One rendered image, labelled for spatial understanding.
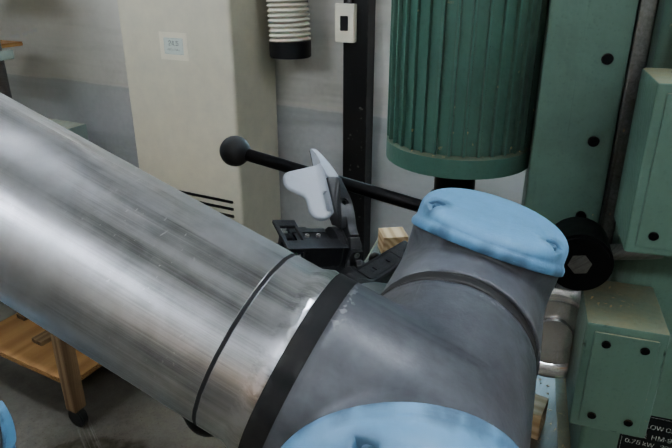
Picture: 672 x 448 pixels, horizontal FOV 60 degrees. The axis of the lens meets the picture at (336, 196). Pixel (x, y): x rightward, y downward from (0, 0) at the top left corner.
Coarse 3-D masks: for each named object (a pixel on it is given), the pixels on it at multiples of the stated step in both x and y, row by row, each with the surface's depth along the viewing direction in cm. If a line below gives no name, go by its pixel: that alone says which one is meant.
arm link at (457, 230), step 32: (448, 192) 35; (480, 192) 37; (416, 224) 34; (448, 224) 31; (480, 224) 31; (512, 224) 33; (544, 224) 34; (416, 256) 32; (448, 256) 31; (480, 256) 31; (512, 256) 30; (544, 256) 31; (384, 288) 32; (512, 288) 29; (544, 288) 32
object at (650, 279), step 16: (656, 16) 54; (656, 32) 53; (656, 48) 53; (656, 64) 53; (624, 272) 60; (640, 272) 59; (656, 272) 59; (656, 288) 59; (656, 400) 64; (656, 416) 64; (576, 432) 71; (592, 432) 68; (608, 432) 67
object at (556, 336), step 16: (560, 288) 60; (560, 304) 61; (576, 304) 60; (544, 320) 62; (560, 320) 61; (544, 336) 62; (560, 336) 61; (544, 352) 63; (560, 352) 62; (544, 368) 63; (560, 368) 63
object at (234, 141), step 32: (224, 160) 65; (256, 160) 64; (288, 160) 64; (352, 192) 62; (384, 192) 61; (576, 224) 57; (576, 256) 55; (608, 256) 54; (640, 256) 55; (576, 288) 56
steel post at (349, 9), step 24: (360, 0) 198; (336, 24) 202; (360, 24) 201; (360, 48) 204; (360, 72) 207; (360, 96) 210; (360, 120) 213; (360, 144) 216; (360, 168) 220; (360, 216) 227; (360, 240) 230
